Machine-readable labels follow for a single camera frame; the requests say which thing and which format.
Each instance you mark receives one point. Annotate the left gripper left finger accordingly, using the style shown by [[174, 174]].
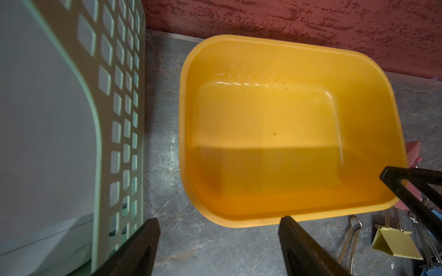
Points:
[[137, 255]]

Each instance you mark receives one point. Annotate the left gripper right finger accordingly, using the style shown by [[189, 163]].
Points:
[[303, 256]]

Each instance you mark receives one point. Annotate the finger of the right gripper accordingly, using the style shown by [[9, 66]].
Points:
[[423, 180]]

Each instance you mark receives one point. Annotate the yellow plastic storage box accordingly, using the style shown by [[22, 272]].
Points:
[[270, 128]]

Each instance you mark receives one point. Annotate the yellow binder clip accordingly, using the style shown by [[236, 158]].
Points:
[[350, 242], [393, 240]]

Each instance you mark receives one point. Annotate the blue binder clip upper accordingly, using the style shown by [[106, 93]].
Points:
[[423, 213]]

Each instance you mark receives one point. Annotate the blue binder clip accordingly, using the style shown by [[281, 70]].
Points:
[[433, 266], [423, 213]]

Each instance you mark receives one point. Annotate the blue binder clip middle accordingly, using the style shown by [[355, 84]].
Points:
[[433, 266]]

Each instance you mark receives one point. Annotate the green file organizer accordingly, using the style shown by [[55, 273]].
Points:
[[72, 124]]

